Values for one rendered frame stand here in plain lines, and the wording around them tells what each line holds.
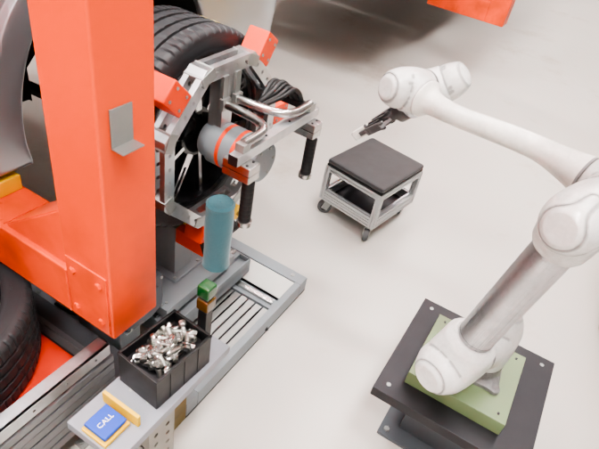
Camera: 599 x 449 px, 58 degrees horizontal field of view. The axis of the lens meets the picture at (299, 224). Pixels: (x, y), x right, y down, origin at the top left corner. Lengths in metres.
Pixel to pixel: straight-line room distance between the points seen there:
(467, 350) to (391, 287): 1.09
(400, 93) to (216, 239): 0.69
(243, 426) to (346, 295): 0.80
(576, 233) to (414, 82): 0.55
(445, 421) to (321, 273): 1.01
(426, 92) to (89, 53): 0.81
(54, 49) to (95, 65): 0.10
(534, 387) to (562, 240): 0.93
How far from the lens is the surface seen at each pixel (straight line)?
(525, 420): 1.94
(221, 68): 1.54
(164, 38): 1.56
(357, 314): 2.40
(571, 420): 2.47
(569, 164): 1.43
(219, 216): 1.61
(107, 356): 1.74
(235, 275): 2.25
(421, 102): 1.45
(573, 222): 1.19
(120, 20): 1.09
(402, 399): 1.80
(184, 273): 2.11
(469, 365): 1.56
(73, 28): 1.07
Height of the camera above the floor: 1.71
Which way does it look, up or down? 38 degrees down
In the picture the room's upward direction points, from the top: 11 degrees clockwise
